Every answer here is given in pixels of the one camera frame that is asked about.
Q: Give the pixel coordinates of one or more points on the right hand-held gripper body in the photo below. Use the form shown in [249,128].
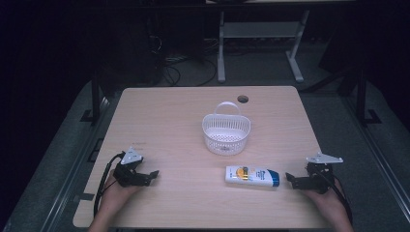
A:
[317,179]

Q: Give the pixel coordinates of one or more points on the white bottle with blue cap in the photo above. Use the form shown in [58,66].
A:
[251,176]

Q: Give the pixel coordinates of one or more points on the white metal desk frame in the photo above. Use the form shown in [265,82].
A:
[257,30]

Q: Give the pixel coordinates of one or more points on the black metal stand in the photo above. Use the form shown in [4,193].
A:
[361,96]
[95,96]

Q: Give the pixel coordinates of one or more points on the aluminium frame rail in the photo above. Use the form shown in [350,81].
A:
[72,167]
[380,158]

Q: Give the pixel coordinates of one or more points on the person's left hand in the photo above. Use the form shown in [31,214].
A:
[116,195]

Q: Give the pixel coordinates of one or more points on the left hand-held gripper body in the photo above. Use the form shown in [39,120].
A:
[129,174]

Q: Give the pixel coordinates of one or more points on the person's right hand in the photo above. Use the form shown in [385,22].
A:
[325,203]

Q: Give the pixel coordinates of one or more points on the white plastic basket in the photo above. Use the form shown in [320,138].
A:
[225,135]

